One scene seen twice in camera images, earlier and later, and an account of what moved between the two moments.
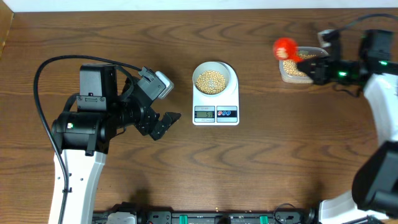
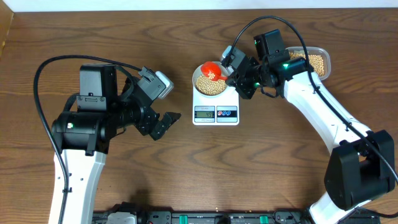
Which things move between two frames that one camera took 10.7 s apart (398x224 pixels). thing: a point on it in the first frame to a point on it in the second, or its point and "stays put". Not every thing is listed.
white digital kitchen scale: [221, 110] stays put
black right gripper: [319, 73] to [236, 80]
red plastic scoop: [286, 48] to [210, 66]
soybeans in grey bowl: [210, 82] stays put
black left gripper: [144, 123] stays put
